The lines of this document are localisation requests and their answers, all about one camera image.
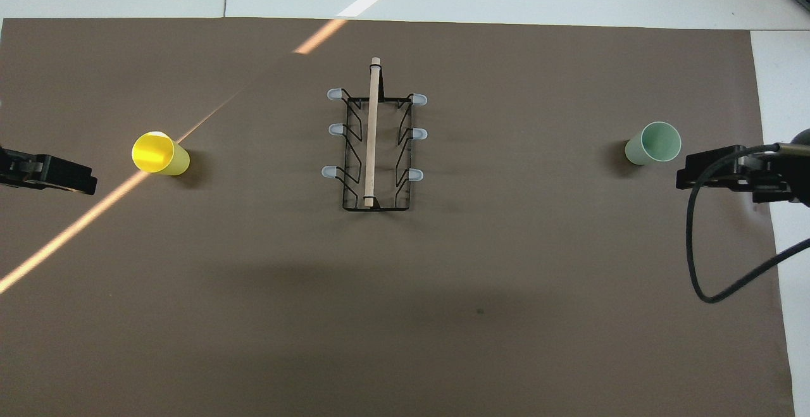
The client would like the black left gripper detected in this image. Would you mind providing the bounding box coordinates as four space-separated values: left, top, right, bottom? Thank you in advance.
0 147 98 196

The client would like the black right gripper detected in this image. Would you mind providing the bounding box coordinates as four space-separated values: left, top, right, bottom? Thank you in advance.
676 145 799 205

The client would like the pale green plastic cup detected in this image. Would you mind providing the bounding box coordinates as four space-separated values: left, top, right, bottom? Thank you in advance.
625 121 682 166

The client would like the yellow plastic cup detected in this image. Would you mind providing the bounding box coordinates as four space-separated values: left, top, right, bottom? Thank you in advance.
131 131 190 177

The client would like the brown table mat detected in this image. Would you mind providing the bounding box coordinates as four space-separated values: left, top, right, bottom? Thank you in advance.
0 17 797 417

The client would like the black wire rack wooden handle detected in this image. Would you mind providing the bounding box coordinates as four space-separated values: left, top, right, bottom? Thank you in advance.
321 57 428 213

